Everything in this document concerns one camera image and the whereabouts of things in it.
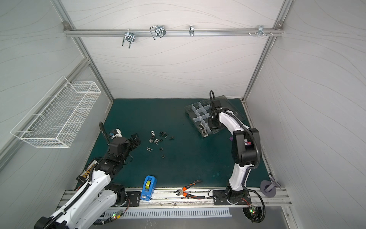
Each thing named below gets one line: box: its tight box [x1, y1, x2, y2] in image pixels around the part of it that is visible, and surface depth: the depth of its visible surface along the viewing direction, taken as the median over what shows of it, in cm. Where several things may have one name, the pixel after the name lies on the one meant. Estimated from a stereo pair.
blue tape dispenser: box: [140, 175, 158, 202], surface depth 76 cm
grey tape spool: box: [260, 179, 276, 198], surface depth 78 cm
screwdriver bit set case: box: [75, 159, 99, 185], surface depth 82 cm
